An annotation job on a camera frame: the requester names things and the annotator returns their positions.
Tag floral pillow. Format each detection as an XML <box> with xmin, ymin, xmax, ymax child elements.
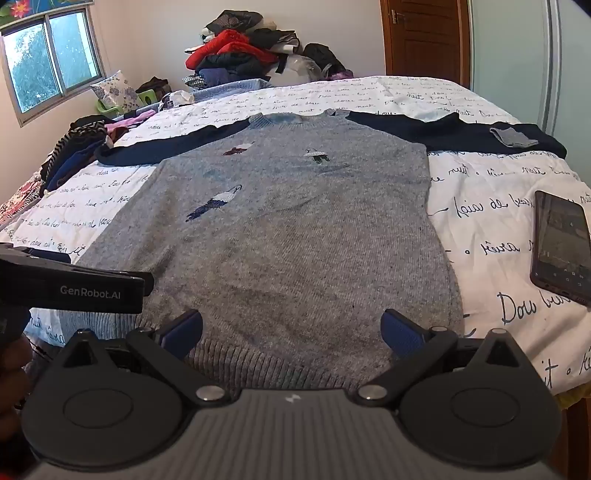
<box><xmin>90</xmin><ymin>70</ymin><xmax>140</xmax><ymax>114</ymax></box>

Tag person's left hand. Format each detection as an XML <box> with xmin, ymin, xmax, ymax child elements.
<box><xmin>0</xmin><ymin>339</ymin><xmax>34</xmax><ymax>416</ymax></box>

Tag dark blue cloth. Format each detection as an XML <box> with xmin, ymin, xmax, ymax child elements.
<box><xmin>45</xmin><ymin>147</ymin><xmax>101</xmax><ymax>191</ymax></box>

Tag brown wooden door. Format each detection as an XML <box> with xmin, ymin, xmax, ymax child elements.
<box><xmin>379</xmin><ymin>0</ymin><xmax>471</xmax><ymax>86</ymax></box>

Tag red floral fabric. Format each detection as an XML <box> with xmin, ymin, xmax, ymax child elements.
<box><xmin>0</xmin><ymin>178</ymin><xmax>47</xmax><ymax>224</ymax></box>

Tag black smartphone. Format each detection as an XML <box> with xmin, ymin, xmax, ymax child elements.
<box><xmin>530</xmin><ymin>190</ymin><xmax>591</xmax><ymax>306</ymax></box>

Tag frosted glass wardrobe door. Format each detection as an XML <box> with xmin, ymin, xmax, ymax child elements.
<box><xmin>468</xmin><ymin>0</ymin><xmax>552</xmax><ymax>134</ymax></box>
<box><xmin>549</xmin><ymin>0</ymin><xmax>591</xmax><ymax>181</ymax></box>

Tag white script-printed quilt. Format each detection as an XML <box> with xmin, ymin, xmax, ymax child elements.
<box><xmin>0</xmin><ymin>75</ymin><xmax>591</xmax><ymax>407</ymax></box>

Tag pile of clothes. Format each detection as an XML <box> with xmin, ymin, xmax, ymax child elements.
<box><xmin>185</xmin><ymin>9</ymin><xmax>301</xmax><ymax>88</ymax></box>

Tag floral window valance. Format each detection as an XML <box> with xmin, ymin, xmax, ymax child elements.
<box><xmin>0</xmin><ymin>0</ymin><xmax>95</xmax><ymax>23</ymax></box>

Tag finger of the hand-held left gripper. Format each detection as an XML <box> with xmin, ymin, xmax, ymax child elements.
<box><xmin>122</xmin><ymin>270</ymin><xmax>154</xmax><ymax>315</ymax></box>

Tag dark clothes at bed edge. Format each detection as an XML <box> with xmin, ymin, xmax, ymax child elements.
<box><xmin>41</xmin><ymin>117</ymin><xmax>110</xmax><ymax>182</ymax></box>

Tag sliding glass window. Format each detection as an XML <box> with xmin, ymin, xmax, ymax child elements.
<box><xmin>0</xmin><ymin>7</ymin><xmax>106</xmax><ymax>128</ymax></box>

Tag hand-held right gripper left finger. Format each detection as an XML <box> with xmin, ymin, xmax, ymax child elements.
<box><xmin>58</xmin><ymin>309</ymin><xmax>229</xmax><ymax>407</ymax></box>

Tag green plastic item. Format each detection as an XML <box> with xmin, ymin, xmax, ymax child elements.
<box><xmin>96</xmin><ymin>88</ymin><xmax>161</xmax><ymax>114</ymax></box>

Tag grey sweater with navy sleeves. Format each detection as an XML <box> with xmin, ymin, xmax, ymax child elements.
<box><xmin>25</xmin><ymin>110</ymin><xmax>568</xmax><ymax>394</ymax></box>

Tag wooden bed frame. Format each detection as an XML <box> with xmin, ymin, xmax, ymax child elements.
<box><xmin>551</xmin><ymin>392</ymin><xmax>591</xmax><ymax>480</ymax></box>

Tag clear plastic bag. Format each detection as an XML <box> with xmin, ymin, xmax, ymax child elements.
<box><xmin>281</xmin><ymin>55</ymin><xmax>324</xmax><ymax>85</ymax></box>

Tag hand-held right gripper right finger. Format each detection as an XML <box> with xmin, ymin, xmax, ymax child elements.
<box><xmin>355</xmin><ymin>310</ymin><xmax>525</xmax><ymax>407</ymax></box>

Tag white crumpled cloth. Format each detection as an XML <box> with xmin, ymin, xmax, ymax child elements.
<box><xmin>164</xmin><ymin>90</ymin><xmax>198</xmax><ymax>110</ymax></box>

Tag dark brown bag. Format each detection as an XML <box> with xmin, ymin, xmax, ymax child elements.
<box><xmin>136</xmin><ymin>78</ymin><xmax>172</xmax><ymax>96</ymax></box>

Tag pink cloth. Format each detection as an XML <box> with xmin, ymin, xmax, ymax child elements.
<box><xmin>105</xmin><ymin>108</ymin><xmax>158</xmax><ymax>140</ymax></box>

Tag light blue knitted blanket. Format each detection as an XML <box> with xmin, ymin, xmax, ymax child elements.
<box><xmin>191</xmin><ymin>78</ymin><xmax>274</xmax><ymax>103</ymax></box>

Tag black bag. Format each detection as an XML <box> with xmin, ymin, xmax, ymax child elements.
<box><xmin>302</xmin><ymin>43</ymin><xmax>347</xmax><ymax>77</ymax></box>

